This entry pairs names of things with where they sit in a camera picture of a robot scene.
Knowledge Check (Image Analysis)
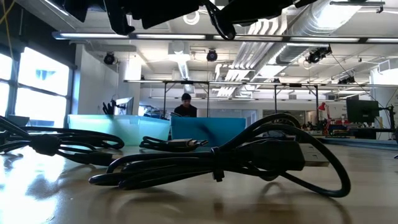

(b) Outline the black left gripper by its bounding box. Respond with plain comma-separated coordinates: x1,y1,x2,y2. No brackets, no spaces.
62,0,136,35

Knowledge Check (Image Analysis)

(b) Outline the long ceiling light strip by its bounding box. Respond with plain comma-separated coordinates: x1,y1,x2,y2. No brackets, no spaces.
52,30,398,44

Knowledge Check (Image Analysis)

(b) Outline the large window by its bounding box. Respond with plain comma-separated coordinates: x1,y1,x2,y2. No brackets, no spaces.
0,45,75,129

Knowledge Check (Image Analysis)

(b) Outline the person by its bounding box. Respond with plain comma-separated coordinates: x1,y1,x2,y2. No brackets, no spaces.
173,92,198,118

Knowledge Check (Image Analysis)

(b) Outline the translucent teal plastic bin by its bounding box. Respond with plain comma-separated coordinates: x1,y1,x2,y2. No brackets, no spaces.
67,113,171,147

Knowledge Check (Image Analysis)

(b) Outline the red desk lamp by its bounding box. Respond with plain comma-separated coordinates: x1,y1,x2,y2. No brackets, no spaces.
317,101,332,131

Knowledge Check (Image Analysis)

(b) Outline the blue plastic bin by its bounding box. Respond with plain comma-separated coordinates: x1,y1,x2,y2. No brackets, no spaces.
170,116,247,147

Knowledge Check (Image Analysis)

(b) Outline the black computer monitor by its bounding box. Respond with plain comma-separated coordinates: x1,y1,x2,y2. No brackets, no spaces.
346,99,380,124

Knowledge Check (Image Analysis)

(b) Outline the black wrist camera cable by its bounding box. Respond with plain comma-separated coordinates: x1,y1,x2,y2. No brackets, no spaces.
201,0,237,41

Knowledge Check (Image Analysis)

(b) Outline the silver ventilation duct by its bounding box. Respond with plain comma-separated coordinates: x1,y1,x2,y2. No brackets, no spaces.
231,0,363,82

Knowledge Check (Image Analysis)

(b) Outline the black ceiling camera rig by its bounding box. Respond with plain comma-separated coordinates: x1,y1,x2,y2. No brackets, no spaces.
306,45,333,65

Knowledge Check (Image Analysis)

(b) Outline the black coiled USB cable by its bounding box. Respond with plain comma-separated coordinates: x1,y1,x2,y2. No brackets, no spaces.
139,136,210,153

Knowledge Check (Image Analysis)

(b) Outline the black USB-A cable bundle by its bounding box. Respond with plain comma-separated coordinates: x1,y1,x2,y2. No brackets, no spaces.
88,113,352,198

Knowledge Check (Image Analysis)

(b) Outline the black USB cable with ferrite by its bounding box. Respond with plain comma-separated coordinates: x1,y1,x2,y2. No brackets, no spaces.
0,115,126,167

